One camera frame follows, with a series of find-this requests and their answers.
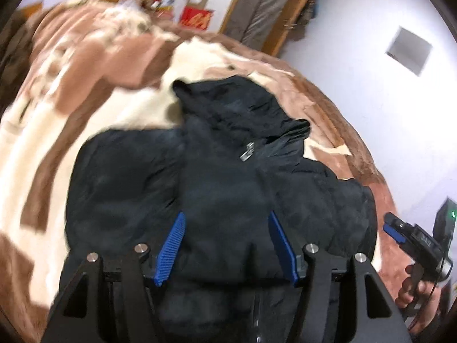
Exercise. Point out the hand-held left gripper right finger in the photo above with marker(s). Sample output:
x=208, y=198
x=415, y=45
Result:
x=284, y=250

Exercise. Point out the person's right forearm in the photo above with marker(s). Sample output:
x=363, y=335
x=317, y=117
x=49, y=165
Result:
x=435, y=319

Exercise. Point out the wooden cabinet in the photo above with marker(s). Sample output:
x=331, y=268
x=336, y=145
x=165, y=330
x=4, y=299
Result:
x=32, y=8

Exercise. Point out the black puffer jacket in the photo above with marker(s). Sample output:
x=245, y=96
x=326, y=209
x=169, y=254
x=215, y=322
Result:
x=221, y=185

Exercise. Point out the person's right hand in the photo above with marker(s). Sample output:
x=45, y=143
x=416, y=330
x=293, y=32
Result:
x=426, y=290

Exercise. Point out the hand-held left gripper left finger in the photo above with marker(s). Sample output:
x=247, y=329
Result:
x=169, y=250

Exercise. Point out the red box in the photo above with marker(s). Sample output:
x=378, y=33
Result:
x=194, y=19

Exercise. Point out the hanging dark clothes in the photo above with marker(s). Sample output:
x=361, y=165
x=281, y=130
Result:
x=305, y=18

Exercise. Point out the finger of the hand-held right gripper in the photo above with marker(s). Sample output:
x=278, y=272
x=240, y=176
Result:
x=391, y=229

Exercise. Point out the brown and cream printed blanket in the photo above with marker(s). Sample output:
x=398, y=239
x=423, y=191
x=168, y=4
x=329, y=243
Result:
x=71, y=78

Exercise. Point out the grey wall panel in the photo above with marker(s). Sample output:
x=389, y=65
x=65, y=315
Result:
x=408, y=50

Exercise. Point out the brown puffer jacket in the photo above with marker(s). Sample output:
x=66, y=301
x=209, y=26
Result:
x=14, y=53

